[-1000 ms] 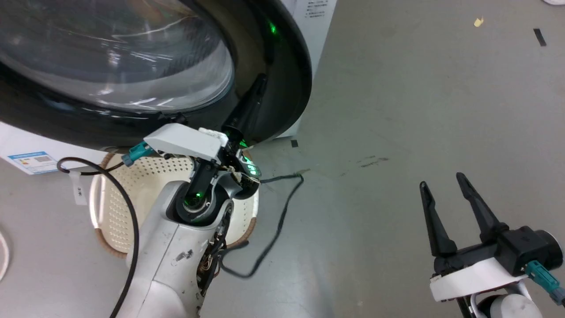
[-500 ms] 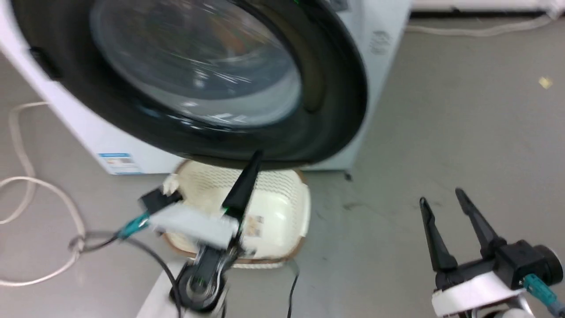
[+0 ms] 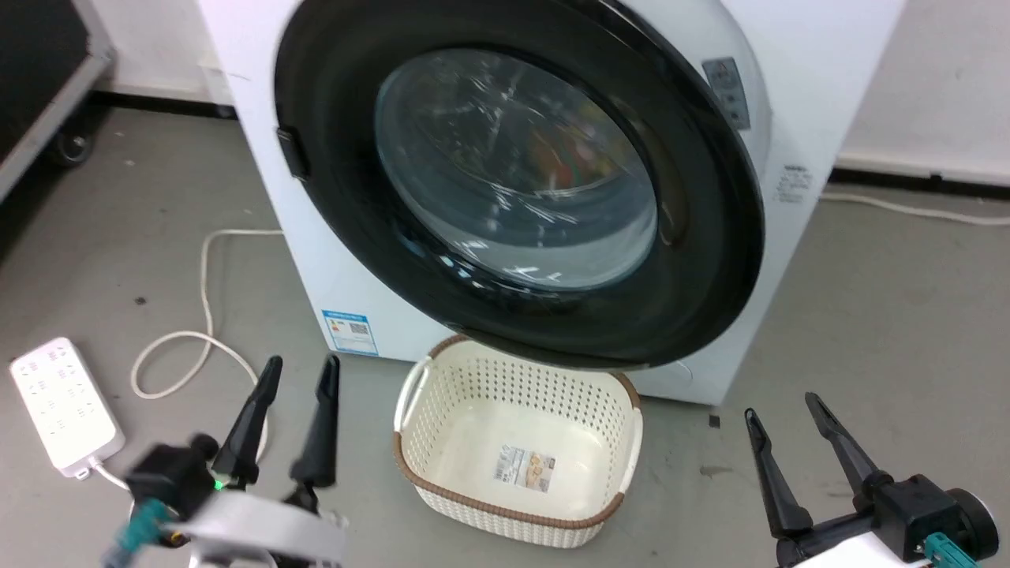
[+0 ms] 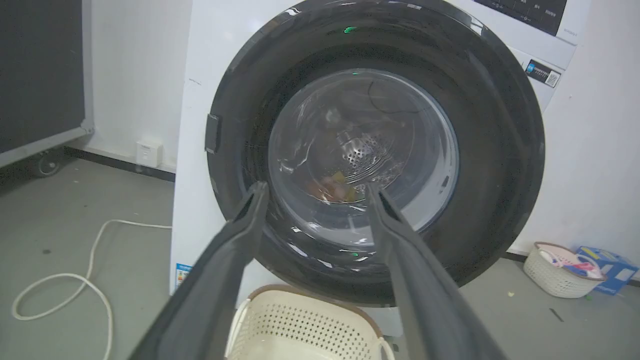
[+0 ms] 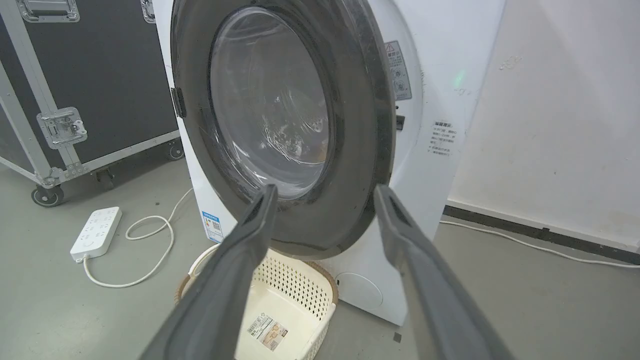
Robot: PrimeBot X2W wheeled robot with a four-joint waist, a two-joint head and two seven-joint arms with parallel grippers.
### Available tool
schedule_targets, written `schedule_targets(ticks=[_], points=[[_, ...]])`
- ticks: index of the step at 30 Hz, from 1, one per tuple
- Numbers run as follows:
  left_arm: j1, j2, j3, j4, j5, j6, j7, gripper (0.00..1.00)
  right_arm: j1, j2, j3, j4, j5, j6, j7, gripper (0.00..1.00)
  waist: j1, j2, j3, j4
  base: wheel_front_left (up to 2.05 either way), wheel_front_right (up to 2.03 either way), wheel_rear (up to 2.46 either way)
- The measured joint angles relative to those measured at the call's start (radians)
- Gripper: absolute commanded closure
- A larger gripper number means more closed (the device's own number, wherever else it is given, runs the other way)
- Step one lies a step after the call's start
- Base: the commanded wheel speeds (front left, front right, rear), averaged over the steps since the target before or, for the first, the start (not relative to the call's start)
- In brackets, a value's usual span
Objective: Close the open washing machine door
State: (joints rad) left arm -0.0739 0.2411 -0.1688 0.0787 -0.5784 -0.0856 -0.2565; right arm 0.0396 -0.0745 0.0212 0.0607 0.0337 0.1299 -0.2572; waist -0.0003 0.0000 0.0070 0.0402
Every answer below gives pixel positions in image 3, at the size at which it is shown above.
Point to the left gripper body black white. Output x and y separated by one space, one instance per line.
252 528

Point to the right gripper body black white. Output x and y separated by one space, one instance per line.
907 505

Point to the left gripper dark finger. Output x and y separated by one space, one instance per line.
319 434
251 430

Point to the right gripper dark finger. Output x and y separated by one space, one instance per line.
846 451
772 473

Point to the round black glass washer door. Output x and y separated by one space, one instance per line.
331 205

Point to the white front-load washing machine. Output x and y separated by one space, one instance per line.
813 79

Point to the grey door hinge plate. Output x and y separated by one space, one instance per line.
727 91

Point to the blue energy label sticker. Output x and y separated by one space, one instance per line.
350 331

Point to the cream perforated plastic laundry basket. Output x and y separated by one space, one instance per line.
473 442

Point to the white power strip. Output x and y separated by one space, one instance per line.
63 402

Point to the printed paper label in basket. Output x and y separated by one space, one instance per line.
525 468

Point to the black caster wheel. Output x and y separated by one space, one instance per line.
71 147

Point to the black wheeled cart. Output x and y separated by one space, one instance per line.
39 55

